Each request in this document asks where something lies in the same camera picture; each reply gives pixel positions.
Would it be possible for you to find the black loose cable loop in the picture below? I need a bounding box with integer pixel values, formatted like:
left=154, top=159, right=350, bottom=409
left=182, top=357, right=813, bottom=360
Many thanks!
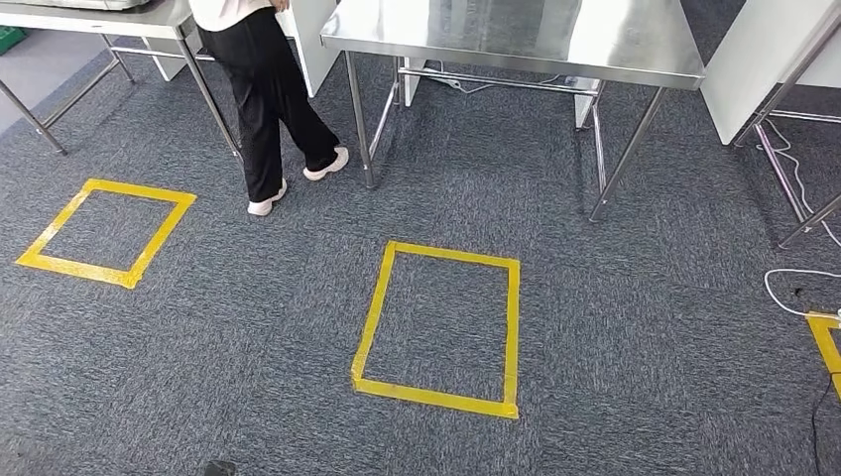
left=811, top=371, right=841, bottom=476

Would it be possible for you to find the white cabinet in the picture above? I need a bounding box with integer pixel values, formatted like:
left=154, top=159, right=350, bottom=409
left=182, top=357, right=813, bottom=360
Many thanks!
left=139, top=0, right=341, bottom=100
left=699, top=0, right=841, bottom=147

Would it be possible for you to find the person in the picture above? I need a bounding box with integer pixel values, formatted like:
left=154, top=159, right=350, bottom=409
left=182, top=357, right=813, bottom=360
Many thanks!
left=186, top=0, right=351, bottom=218

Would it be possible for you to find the yellow floor tape square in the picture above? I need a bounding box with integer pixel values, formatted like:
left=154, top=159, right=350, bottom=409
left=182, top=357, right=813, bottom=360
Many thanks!
left=349, top=240, right=522, bottom=420
left=806, top=311, right=841, bottom=404

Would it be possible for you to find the white floor cable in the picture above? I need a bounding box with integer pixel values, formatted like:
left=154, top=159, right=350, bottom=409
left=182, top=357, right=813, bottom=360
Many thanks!
left=755, top=116, right=841, bottom=250
left=764, top=268, right=841, bottom=323

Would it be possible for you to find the green plastic crate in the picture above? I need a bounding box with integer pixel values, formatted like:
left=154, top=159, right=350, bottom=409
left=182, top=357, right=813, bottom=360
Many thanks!
left=0, top=25, right=29, bottom=58

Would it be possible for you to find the steel workbench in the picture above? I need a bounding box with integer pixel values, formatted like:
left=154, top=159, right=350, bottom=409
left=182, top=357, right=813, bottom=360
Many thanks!
left=319, top=0, right=706, bottom=225

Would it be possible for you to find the thin white cable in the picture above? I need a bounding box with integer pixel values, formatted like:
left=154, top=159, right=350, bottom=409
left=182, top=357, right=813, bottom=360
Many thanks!
left=420, top=59, right=573, bottom=96

